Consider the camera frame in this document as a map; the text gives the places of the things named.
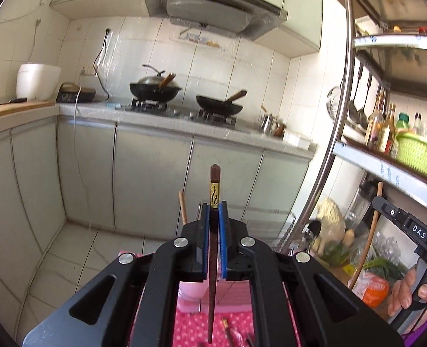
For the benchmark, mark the glass wall shelf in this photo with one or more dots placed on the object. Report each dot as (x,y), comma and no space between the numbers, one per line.
(199,41)

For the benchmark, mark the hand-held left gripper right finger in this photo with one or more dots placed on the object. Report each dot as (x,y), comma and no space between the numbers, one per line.
(223,242)

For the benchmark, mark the metal kitchen shelf rack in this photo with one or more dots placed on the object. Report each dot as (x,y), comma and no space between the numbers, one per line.
(347,79)

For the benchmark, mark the black blender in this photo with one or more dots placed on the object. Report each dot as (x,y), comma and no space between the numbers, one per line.
(365,188)

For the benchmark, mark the small brown cup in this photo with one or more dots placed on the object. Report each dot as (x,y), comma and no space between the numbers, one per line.
(280,129)

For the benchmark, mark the green-capped bottle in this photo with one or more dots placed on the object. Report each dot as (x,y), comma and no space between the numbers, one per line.
(402,123)

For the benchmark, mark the green vegetable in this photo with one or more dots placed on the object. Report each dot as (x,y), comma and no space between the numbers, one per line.
(336,253)

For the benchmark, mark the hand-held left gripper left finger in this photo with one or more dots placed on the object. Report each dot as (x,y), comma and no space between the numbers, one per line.
(206,242)

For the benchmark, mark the green onions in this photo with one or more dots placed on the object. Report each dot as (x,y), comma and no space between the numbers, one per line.
(383,268)

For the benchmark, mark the dark-capped bottle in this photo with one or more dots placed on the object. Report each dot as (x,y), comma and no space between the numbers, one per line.
(417,123)

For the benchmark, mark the pink plastic utensil holder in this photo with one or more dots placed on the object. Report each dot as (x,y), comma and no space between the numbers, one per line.
(190,292)

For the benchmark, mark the gas stove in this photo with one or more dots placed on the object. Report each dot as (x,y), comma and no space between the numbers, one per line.
(177,110)

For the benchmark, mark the grey range hood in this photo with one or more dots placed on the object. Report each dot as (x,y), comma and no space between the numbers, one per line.
(206,11)

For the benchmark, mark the white rice cooker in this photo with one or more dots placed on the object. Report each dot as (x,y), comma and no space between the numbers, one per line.
(38,81)

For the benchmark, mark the brown wooden chopstick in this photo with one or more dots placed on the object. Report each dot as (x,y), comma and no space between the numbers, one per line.
(183,208)

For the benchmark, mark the cauliflower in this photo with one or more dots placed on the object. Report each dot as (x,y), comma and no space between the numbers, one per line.
(332,217)

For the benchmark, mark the pink polka dot cloth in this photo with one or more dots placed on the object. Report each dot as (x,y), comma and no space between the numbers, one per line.
(191,329)

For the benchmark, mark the potato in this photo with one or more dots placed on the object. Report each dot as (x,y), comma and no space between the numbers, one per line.
(349,238)

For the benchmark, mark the black wok with lid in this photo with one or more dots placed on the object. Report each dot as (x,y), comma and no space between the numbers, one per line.
(152,94)

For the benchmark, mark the white rectangular container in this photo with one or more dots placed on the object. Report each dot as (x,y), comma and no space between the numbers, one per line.
(296,139)

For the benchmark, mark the person's right hand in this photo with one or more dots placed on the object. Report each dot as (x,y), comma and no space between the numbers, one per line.
(403,292)

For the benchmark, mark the dark brown gold-banded chopstick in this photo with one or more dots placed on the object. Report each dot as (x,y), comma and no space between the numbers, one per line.
(227,327)
(215,188)

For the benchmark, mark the green plastic basket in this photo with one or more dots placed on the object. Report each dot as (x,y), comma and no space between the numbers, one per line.
(421,155)

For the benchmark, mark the metal wok lid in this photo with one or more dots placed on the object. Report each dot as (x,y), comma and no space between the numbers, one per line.
(152,80)

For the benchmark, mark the orange food packet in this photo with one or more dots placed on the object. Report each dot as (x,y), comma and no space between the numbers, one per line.
(374,291)

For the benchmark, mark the white wall socket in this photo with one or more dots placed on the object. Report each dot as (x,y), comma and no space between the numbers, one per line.
(87,72)

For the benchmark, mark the wooden cutting board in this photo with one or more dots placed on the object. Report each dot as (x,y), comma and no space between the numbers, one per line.
(14,110)

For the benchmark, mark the tall clear glass bottle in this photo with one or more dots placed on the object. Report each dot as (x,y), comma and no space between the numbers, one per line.
(375,123)

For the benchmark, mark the amber oil bottle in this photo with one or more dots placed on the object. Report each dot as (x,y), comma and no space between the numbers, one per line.
(387,133)

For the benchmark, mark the black open wok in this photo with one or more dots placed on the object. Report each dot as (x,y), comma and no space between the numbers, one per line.
(217,106)

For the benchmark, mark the stainless steel kettle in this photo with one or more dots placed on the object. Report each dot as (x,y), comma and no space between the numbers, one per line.
(267,123)

